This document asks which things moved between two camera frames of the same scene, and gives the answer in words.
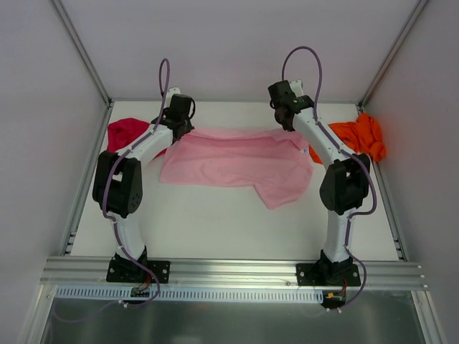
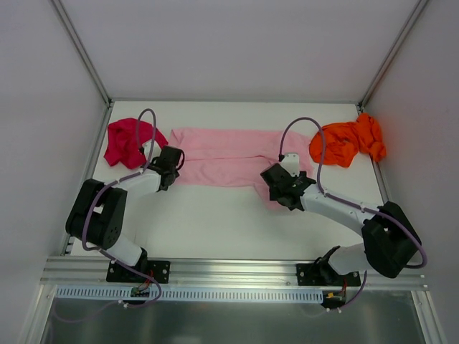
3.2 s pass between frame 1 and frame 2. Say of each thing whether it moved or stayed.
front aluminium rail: stayed
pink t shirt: stayed
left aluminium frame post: stayed
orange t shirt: stayed
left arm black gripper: moved
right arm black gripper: moved
